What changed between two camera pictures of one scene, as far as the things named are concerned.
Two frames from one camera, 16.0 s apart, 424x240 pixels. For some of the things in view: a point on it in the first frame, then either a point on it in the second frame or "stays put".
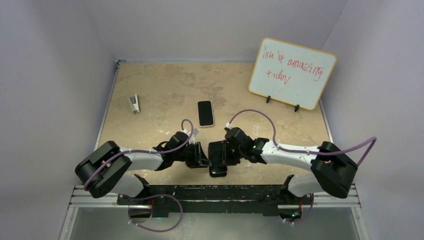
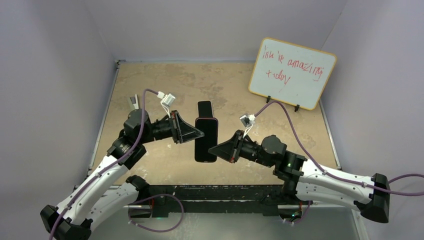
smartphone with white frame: [205, 112] stays put
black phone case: [217, 156] to [209, 127]
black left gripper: [198, 159] to [181, 131]
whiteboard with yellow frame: [292, 74] stays put
